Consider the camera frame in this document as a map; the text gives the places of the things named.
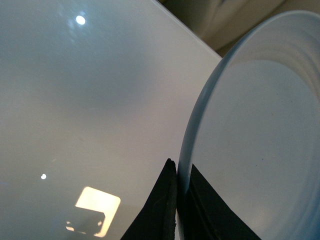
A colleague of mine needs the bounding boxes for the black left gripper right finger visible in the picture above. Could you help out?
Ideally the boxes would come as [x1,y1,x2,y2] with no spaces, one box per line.
[177,165,260,240]

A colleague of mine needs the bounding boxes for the light blue round plate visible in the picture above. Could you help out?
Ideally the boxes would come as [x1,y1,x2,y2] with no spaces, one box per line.
[177,10,320,240]

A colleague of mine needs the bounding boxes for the beige chair on right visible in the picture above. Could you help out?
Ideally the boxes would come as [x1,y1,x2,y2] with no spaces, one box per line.
[160,0,284,52]

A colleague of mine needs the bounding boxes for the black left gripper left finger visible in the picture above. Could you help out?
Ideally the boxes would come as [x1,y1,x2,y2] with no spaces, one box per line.
[121,158,178,240]

